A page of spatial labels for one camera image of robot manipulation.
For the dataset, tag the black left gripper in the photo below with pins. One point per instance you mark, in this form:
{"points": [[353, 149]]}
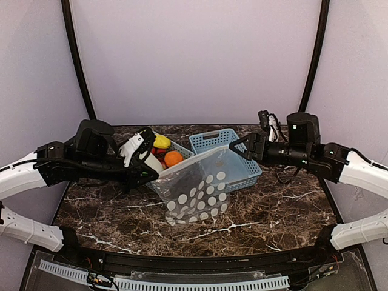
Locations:
{"points": [[133, 174]]}

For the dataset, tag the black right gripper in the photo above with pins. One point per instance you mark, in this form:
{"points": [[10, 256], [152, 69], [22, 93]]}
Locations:
{"points": [[258, 148]]}

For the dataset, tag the orange toy fruit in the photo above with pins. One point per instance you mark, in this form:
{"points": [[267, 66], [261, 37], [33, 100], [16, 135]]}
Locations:
{"points": [[173, 158]]}

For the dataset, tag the clear dotted zip top bag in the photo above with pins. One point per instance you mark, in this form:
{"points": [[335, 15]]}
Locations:
{"points": [[192, 191]]}

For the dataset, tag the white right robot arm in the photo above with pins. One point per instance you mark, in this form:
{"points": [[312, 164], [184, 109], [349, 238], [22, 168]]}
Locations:
{"points": [[334, 162]]}

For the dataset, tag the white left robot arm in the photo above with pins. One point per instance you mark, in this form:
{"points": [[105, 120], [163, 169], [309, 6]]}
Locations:
{"points": [[91, 154]]}

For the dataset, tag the white toy radish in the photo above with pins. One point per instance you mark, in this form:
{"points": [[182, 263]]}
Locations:
{"points": [[154, 163]]}

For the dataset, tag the yellow toy lemon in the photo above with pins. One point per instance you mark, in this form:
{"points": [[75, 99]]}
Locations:
{"points": [[161, 142]]}

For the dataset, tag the large blue perforated basket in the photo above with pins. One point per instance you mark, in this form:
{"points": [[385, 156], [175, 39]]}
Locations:
{"points": [[240, 173]]}

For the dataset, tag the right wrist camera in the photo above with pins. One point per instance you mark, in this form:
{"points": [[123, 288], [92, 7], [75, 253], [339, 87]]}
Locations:
{"points": [[270, 124]]}

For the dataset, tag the white slotted cable duct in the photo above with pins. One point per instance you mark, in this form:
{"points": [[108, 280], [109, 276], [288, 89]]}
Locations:
{"points": [[153, 281]]}

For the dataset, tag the black front table rail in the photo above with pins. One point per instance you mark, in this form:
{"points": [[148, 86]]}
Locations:
{"points": [[294, 261]]}

